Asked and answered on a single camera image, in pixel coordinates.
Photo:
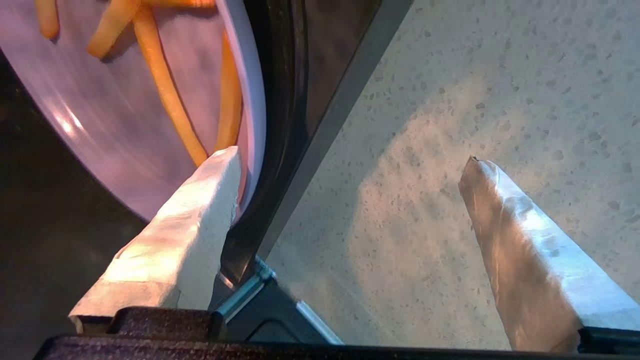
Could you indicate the purple plate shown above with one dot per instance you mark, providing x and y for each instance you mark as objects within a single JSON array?
[{"x": 100, "y": 125}]

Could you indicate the yellow french fry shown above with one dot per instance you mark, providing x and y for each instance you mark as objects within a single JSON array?
[
  {"x": 47, "y": 17},
  {"x": 167, "y": 90},
  {"x": 230, "y": 100},
  {"x": 112, "y": 27},
  {"x": 180, "y": 2}
]

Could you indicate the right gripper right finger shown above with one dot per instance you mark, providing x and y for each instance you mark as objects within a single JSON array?
[{"x": 530, "y": 260}]

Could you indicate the silver microwave oven body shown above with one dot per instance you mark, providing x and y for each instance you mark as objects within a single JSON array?
[{"x": 330, "y": 50}]

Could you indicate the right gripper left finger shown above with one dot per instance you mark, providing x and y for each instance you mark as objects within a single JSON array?
[{"x": 185, "y": 235}]

